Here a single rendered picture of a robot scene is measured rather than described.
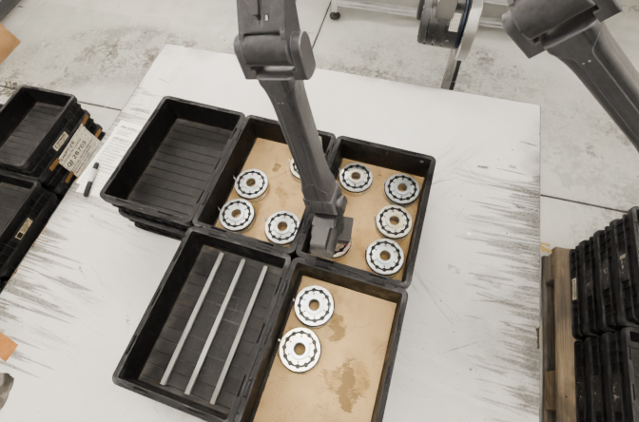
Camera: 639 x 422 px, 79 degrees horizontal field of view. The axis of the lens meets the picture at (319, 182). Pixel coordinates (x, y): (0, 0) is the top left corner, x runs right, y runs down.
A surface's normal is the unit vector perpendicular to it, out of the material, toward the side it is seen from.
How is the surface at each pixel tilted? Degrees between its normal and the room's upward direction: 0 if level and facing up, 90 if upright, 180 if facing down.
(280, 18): 50
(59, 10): 0
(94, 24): 0
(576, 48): 88
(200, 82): 0
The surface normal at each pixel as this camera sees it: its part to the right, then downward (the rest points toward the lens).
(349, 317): -0.04, -0.49
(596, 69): -0.32, 0.81
